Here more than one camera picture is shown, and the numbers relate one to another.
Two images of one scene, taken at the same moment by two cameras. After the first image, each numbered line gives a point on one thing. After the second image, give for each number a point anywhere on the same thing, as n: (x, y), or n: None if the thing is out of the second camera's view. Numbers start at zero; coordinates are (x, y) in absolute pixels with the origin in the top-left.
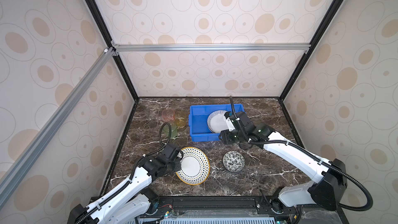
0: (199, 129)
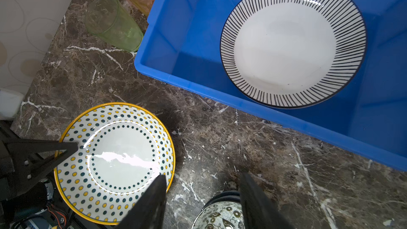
0: (181, 45)
